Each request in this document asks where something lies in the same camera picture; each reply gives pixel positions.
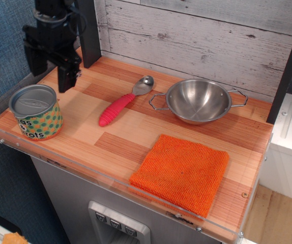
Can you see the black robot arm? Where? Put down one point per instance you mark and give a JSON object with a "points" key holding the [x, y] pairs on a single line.
{"points": [[53, 7]]}

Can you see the peas and carrots can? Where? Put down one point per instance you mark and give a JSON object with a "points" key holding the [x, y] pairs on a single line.
{"points": [[37, 112]]}

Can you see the orange knitted cloth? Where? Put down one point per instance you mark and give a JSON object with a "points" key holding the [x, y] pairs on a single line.
{"points": [[183, 173]]}

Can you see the silver dispenser button panel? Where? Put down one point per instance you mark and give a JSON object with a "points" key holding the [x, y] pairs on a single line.
{"points": [[111, 226]]}

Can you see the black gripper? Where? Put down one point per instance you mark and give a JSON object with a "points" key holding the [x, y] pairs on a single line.
{"points": [[53, 40]]}

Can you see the grey toy fridge cabinet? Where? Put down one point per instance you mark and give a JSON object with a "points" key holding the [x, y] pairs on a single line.
{"points": [[70, 195]]}

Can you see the pink handled metal spoon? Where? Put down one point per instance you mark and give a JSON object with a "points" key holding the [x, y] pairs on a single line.
{"points": [[142, 87]]}

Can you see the orange object bottom left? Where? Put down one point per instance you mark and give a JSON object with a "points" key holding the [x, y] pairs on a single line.
{"points": [[14, 238]]}

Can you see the white toy sink unit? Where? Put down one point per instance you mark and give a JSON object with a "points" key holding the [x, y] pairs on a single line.
{"points": [[276, 170]]}

